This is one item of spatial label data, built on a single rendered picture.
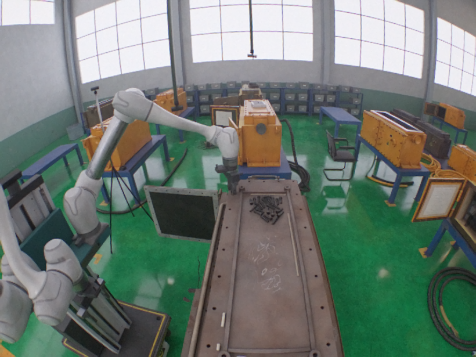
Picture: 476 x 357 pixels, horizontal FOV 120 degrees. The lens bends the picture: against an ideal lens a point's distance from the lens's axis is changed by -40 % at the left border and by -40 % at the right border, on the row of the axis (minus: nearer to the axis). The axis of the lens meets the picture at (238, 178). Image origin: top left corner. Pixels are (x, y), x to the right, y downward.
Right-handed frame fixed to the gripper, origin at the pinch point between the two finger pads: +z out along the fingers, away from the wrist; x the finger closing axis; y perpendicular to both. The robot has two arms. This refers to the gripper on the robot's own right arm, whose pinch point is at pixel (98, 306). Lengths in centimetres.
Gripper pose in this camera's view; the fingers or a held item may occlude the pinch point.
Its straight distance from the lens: 108.1
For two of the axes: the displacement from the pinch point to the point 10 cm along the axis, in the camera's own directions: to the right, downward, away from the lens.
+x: -1.4, 5.0, -8.6
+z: 0.4, 8.7, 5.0
